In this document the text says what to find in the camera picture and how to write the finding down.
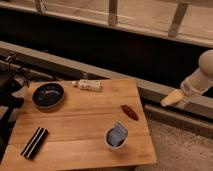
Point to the black equipment with cables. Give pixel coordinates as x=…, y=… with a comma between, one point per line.
x=10, y=82

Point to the dark blue bowl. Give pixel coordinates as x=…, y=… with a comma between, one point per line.
x=48, y=95

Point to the white cup with blue cloth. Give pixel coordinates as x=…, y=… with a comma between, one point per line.
x=115, y=137

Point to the dried red chili pepper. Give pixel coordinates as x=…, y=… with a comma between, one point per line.
x=130, y=112

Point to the cream paddle gripper finger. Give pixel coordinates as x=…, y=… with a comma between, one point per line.
x=172, y=98

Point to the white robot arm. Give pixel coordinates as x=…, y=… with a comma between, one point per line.
x=200, y=81

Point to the white plastic bottle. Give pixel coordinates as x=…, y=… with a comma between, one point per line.
x=89, y=85

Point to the black white striped box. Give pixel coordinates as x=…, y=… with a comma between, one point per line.
x=34, y=143

